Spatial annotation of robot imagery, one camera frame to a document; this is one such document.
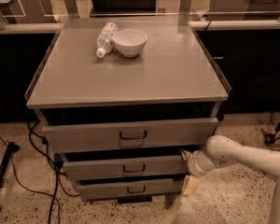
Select black floor stand leg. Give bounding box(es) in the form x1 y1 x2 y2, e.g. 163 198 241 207
0 141 21 217

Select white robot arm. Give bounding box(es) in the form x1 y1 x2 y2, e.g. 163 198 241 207
180 135 280 224

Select black mesh chair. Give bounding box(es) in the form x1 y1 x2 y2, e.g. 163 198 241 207
90 0 157 17

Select white ceramic bowl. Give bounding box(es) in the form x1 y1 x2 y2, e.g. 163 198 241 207
113 29 147 58

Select clear plastic water bottle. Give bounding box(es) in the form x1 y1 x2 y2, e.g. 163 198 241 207
96 22 118 58

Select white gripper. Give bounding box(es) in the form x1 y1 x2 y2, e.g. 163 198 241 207
180 149 216 196

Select grey drawer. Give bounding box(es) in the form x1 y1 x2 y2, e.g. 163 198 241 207
77 175 185 201
40 102 219 154
62 146 198 181

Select grey drawer cabinet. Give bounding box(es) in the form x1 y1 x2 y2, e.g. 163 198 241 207
24 17 232 204

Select blue plug box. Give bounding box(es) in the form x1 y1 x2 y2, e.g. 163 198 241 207
54 153 63 168

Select black floor cables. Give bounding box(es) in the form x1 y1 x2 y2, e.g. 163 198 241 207
0 120 80 224

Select grey top drawer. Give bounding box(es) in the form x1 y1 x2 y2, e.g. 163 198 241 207
40 102 219 154

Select grey bottom drawer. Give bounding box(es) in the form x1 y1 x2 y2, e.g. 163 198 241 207
77 175 185 201

